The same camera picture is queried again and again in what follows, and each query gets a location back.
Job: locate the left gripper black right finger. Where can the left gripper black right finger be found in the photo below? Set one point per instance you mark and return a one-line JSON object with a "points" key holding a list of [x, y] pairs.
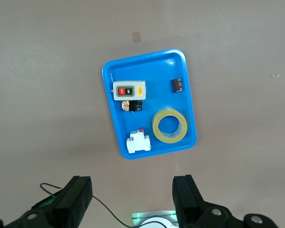
{"points": [[188, 202]]}

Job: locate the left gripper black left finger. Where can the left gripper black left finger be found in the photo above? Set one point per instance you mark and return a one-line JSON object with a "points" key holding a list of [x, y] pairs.
{"points": [[73, 202]]}

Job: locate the yellow clear tape roll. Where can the yellow clear tape roll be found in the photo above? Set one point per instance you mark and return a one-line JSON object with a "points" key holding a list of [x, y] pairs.
{"points": [[168, 140]]}

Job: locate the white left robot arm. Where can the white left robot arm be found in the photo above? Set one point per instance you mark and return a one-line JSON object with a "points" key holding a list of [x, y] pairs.
{"points": [[156, 223]]}

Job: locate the tiny clear tape scrap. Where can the tiny clear tape scrap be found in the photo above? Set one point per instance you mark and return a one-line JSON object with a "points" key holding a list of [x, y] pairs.
{"points": [[275, 75]]}

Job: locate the brown square tape patch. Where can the brown square tape patch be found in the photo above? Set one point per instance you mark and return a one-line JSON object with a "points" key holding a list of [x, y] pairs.
{"points": [[136, 37]]}

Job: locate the white circuit breaker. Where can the white circuit breaker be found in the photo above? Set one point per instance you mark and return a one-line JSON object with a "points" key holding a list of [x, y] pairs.
{"points": [[137, 142]]}

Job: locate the black orange push button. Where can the black orange push button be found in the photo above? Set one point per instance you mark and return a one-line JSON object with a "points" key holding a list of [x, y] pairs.
{"points": [[134, 106]]}

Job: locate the dark brown capacitor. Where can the dark brown capacitor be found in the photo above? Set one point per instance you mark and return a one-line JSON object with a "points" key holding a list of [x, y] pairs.
{"points": [[177, 85]]}

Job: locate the blue plastic tray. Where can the blue plastic tray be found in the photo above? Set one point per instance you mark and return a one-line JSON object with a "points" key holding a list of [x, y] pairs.
{"points": [[156, 71]]}

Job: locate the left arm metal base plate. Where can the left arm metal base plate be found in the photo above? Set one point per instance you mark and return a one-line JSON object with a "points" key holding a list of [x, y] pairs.
{"points": [[137, 219]]}

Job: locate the grey on off switch box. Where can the grey on off switch box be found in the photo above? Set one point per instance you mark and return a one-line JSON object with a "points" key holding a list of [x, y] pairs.
{"points": [[129, 97]]}

